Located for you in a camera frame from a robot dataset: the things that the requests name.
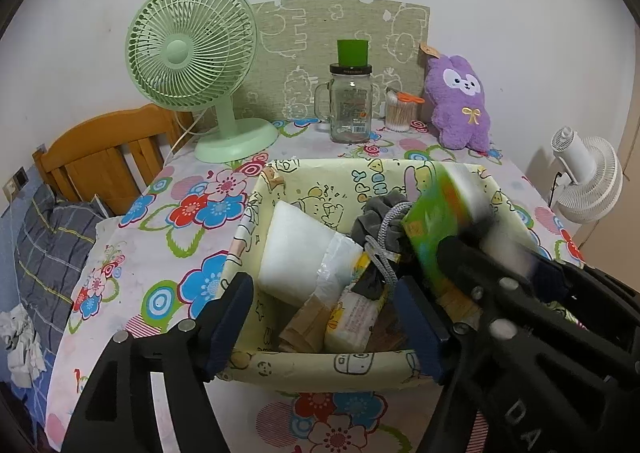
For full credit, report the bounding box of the yellow cartoon fabric storage box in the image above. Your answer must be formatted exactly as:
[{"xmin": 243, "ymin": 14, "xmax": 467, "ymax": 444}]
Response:
[{"xmin": 217, "ymin": 158, "xmax": 540, "ymax": 392}]

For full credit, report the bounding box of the white standing fan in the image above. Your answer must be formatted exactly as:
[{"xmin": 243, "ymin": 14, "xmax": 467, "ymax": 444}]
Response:
[{"xmin": 526, "ymin": 124, "xmax": 624, "ymax": 227}]

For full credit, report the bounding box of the glass mason jar mug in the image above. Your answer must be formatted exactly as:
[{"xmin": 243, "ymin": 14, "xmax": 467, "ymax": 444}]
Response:
[{"xmin": 314, "ymin": 63, "xmax": 373, "ymax": 144}]

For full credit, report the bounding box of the white fan power cord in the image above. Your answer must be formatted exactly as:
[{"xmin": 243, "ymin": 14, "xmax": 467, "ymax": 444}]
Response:
[{"xmin": 167, "ymin": 109, "xmax": 212, "ymax": 164}]

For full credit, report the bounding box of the purple plush bunny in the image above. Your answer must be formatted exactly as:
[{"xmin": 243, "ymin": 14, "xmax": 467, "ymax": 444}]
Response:
[{"xmin": 424, "ymin": 54, "xmax": 491, "ymax": 153}]

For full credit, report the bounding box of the grey plaid pillow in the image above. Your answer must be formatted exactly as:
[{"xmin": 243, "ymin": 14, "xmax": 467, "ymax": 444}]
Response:
[{"xmin": 14, "ymin": 183, "xmax": 105, "ymax": 355}]

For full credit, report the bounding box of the cotton swab container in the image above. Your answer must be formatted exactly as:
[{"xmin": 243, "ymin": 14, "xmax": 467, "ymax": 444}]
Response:
[{"xmin": 384, "ymin": 88, "xmax": 424, "ymax": 132}]

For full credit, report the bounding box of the crumpled white cloth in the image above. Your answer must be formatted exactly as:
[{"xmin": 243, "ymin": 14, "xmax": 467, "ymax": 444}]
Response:
[{"xmin": 0, "ymin": 303, "xmax": 47, "ymax": 389}]

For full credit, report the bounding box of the patterned cardboard panel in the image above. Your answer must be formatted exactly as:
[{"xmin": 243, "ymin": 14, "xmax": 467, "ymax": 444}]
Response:
[{"xmin": 234, "ymin": 0, "xmax": 432, "ymax": 122}]

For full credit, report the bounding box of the white wet wipes pack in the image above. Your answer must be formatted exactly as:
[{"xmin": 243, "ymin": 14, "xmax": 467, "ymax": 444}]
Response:
[{"xmin": 324, "ymin": 287, "xmax": 387, "ymax": 353}]

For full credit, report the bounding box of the white foam towel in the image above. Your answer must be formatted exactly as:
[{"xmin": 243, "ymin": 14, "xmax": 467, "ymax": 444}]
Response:
[{"xmin": 257, "ymin": 200, "xmax": 335, "ymax": 308}]

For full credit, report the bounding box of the green desk fan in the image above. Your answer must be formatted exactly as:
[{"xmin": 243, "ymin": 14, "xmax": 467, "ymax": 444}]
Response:
[{"xmin": 126, "ymin": 0, "xmax": 278, "ymax": 164}]

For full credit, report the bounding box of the green tissue pack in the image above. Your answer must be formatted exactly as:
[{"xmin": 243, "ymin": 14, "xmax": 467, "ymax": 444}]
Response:
[{"xmin": 399, "ymin": 164, "xmax": 539, "ymax": 294}]

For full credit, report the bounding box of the floral tablecloth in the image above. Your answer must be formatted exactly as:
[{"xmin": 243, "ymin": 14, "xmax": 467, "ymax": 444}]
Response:
[{"xmin": 46, "ymin": 120, "xmax": 582, "ymax": 452}]

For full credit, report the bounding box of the wall power socket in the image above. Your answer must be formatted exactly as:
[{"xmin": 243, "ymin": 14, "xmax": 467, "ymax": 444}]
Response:
[{"xmin": 2, "ymin": 167, "xmax": 28, "ymax": 202}]

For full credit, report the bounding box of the grey drawstring pouch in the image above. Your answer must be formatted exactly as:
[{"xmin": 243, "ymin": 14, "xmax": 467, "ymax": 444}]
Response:
[{"xmin": 350, "ymin": 191, "xmax": 412, "ymax": 300}]

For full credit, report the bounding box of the clear plastic zip bag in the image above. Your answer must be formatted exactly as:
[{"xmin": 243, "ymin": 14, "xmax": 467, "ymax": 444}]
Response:
[{"xmin": 314, "ymin": 233, "xmax": 363, "ymax": 306}]

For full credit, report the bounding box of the green cup on jar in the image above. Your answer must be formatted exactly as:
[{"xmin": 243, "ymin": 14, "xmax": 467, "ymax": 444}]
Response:
[{"xmin": 336, "ymin": 39, "xmax": 369, "ymax": 67}]

